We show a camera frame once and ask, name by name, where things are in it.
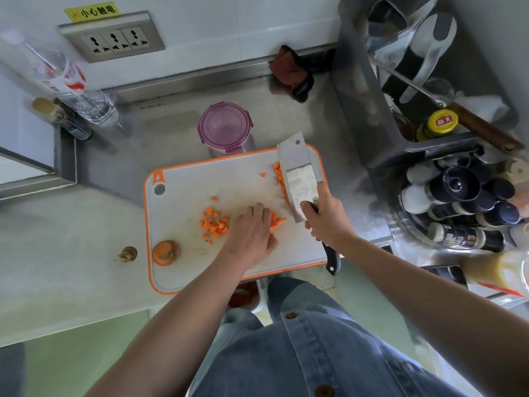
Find clear plastic water bottle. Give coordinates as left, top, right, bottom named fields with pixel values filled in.
left=0, top=29, right=120, bottom=128

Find grey wall socket panel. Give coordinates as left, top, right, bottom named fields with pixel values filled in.
left=57, top=10, right=166, bottom=64

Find group of seasoning bottles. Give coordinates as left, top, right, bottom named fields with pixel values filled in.
left=398, top=154, right=529, bottom=253

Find person's left forearm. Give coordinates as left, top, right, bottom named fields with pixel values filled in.
left=84, top=251, right=257, bottom=397

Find white orange-rimmed cutting board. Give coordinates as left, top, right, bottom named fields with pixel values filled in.
left=143, top=144, right=331, bottom=296

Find brown-centred carrot end slice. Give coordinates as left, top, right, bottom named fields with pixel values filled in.
left=153, top=240, right=181, bottom=264

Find cluster of carrot bits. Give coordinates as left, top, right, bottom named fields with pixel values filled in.
left=199, top=195, right=230, bottom=246

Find blue denim shirt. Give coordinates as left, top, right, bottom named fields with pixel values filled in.
left=188, top=312, right=468, bottom=397

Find white waste bin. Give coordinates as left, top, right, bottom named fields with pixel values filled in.
left=227, top=278, right=267, bottom=315

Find black rectangular device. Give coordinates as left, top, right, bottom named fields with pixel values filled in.
left=423, top=265, right=468, bottom=288

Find white and black bag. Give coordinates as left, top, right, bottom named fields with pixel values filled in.
left=365, top=0, right=458, bottom=105

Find pale green cabinet front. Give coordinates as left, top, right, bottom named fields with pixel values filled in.
left=24, top=312, right=149, bottom=397
left=334, top=258, right=418, bottom=360

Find yellow warning sticker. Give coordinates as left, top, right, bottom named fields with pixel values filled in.
left=64, top=1, right=121, bottom=24

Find blue denim trousers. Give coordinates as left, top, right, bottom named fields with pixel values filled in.
left=188, top=276, right=344, bottom=397

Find small gold-capped bottle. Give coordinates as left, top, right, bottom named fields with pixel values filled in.
left=32, top=98, right=94, bottom=142

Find black-handled kitchen knife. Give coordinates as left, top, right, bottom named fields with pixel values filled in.
left=276, top=132, right=342, bottom=276

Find purple lidded container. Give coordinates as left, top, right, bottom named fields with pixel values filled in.
left=197, top=101, right=255, bottom=158

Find brown carrot top stub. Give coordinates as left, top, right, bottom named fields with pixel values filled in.
left=114, top=246, right=138, bottom=264

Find clear round basin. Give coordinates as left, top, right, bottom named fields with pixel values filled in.
left=382, top=160, right=526, bottom=255

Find metal utensil handle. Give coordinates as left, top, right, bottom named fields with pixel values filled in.
left=370, top=55, right=526, bottom=154

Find person's right forearm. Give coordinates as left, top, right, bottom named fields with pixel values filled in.
left=337, top=235, right=529, bottom=397

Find yellow-capped sauce bottle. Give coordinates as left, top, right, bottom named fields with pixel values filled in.
left=415, top=109, right=460, bottom=142

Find dark red cloth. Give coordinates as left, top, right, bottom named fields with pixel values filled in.
left=269, top=45, right=315, bottom=103

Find person's right hand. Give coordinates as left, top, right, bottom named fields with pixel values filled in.
left=299, top=181, right=359, bottom=253

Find person's left hand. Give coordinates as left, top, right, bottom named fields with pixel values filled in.
left=221, top=202, right=280, bottom=271

